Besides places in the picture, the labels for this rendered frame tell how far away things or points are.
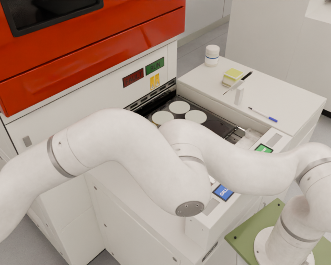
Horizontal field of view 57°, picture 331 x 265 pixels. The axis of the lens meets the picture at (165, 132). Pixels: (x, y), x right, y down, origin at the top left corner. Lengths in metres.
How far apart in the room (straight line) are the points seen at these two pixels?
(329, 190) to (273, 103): 0.75
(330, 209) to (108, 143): 0.50
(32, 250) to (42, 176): 1.59
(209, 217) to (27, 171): 0.59
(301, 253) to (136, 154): 0.63
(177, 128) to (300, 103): 0.95
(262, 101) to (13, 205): 1.13
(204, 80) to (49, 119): 0.78
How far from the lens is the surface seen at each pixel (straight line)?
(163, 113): 1.42
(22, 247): 2.20
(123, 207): 1.23
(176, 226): 1.12
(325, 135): 2.96
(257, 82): 1.58
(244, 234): 1.12
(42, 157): 0.58
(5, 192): 0.63
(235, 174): 0.65
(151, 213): 1.15
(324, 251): 1.19
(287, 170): 0.71
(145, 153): 0.53
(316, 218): 0.80
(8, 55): 0.93
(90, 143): 0.52
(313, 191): 0.79
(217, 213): 1.00
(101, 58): 1.09
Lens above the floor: 1.79
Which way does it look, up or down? 42 degrees down
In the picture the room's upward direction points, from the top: 1 degrees counter-clockwise
